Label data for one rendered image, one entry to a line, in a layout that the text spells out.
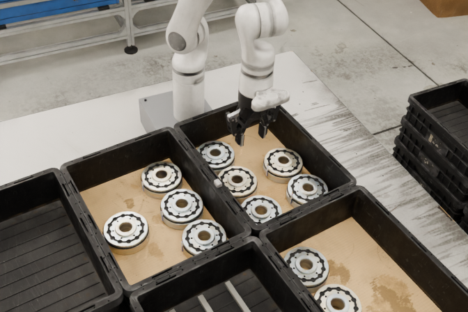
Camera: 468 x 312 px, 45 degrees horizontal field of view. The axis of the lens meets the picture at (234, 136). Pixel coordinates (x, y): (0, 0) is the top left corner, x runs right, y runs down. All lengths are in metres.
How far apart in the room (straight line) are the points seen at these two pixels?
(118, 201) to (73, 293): 0.26
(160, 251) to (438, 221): 0.78
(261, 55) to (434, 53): 2.59
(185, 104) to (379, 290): 0.73
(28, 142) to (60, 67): 1.53
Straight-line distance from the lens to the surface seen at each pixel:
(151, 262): 1.30
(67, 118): 1.87
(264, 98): 1.17
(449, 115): 2.38
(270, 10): 1.11
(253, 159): 1.51
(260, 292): 1.26
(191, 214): 1.34
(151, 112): 1.70
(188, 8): 1.42
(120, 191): 1.44
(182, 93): 1.59
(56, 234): 1.39
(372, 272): 1.34
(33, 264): 1.35
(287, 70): 2.06
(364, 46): 3.58
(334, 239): 1.37
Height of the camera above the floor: 1.90
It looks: 43 degrees down
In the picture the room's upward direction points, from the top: 4 degrees clockwise
